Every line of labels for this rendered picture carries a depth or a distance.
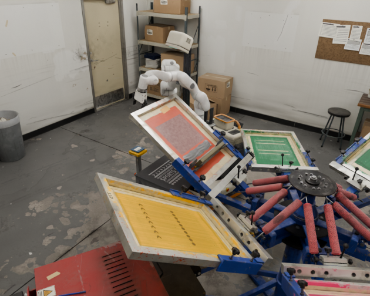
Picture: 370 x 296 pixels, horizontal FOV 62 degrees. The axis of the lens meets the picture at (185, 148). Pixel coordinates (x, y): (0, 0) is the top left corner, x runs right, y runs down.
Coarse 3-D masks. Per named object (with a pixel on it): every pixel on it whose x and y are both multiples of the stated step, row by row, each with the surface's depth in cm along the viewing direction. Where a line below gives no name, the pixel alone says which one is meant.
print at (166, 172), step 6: (168, 162) 286; (162, 168) 277; (168, 168) 277; (174, 168) 278; (150, 174) 268; (156, 174) 268; (162, 174) 268; (168, 174) 268; (174, 174) 269; (180, 174) 269; (162, 180) 260; (168, 180) 261; (174, 180) 261
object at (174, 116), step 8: (168, 112) 257; (176, 112) 262; (168, 120) 250; (176, 120) 255; (184, 120) 260; (176, 128) 249; (184, 128) 254; (192, 128) 259; (184, 136) 248; (192, 136) 253; (200, 136) 258; (192, 144) 246; (208, 160) 244; (216, 160) 249
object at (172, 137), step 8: (152, 120) 241; (160, 120) 246; (152, 128) 236; (160, 128) 240; (168, 128) 245; (160, 136) 235; (168, 136) 239; (176, 136) 243; (168, 144) 233; (176, 144) 238; (184, 144) 242; (176, 152) 233; (184, 152) 237; (192, 168) 230; (200, 168) 235; (208, 168) 239
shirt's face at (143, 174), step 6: (156, 162) 286; (162, 162) 286; (150, 168) 277; (156, 168) 277; (138, 174) 267; (144, 174) 268; (150, 180) 260; (156, 180) 260; (180, 180) 261; (186, 180) 261; (162, 186) 253; (168, 186) 253; (174, 186) 254; (180, 186) 254; (186, 186) 254
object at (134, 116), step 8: (168, 96) 264; (176, 96) 270; (152, 104) 248; (160, 104) 253; (184, 104) 269; (136, 112) 233; (144, 112) 239; (192, 112) 267; (136, 120) 228; (200, 120) 265; (144, 128) 227; (208, 128) 264; (152, 136) 226; (160, 144) 224; (168, 152) 223; (232, 160) 252; (224, 168) 242; (216, 176) 232; (208, 184) 223
